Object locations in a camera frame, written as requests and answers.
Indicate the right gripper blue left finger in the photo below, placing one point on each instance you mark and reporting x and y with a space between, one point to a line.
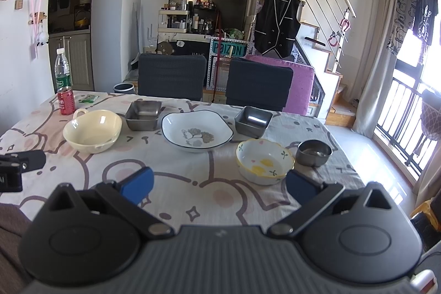
123 199

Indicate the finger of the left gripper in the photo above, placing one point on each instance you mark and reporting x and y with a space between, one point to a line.
30 160

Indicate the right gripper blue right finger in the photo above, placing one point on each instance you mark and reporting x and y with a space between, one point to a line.
314 198

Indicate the yellow-rimmed lemon pattern bowl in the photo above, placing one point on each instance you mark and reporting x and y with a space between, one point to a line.
263 162

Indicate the cream two-handled bowl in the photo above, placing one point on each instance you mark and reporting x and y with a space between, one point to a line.
93 132

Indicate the steel square tray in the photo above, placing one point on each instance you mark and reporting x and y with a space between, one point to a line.
143 115
252 122

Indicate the white square ginkgo plate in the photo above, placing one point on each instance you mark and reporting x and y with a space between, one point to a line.
197 131

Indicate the round steel bowl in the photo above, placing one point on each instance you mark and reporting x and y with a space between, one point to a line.
313 153

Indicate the red drink can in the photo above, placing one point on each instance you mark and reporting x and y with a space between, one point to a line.
66 101

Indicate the pink cartoon tablecloth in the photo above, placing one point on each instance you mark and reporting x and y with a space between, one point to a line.
189 188

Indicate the green snack packet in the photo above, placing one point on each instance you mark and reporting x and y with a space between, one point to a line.
88 99

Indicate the clear plastic water bottle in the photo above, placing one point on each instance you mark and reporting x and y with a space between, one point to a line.
62 70

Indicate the grey trash bin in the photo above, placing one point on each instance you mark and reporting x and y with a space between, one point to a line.
124 88

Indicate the right dark chair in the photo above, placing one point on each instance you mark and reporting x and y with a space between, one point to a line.
258 85

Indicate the dark chair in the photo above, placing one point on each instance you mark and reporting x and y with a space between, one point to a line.
171 76
258 85

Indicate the left dark chair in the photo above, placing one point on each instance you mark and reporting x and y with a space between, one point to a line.
171 76

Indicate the grey kitchen cabinet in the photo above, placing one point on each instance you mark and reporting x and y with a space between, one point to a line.
79 55

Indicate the beige curtain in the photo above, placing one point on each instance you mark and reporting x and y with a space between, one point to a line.
390 28

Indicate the teal POIZON sign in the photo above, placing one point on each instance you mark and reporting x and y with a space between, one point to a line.
228 48

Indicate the white shelf rack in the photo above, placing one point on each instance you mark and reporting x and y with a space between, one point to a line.
173 21

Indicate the black jacket with white trim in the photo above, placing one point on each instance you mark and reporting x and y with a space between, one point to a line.
276 27

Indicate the hanging dark clothes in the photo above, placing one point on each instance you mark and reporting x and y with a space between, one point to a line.
415 15

